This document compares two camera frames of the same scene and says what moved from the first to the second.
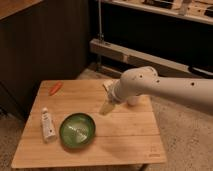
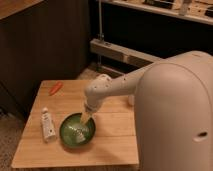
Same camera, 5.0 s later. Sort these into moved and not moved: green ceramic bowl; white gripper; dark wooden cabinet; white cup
Moved: white gripper
Not moved: white cup; green ceramic bowl; dark wooden cabinet
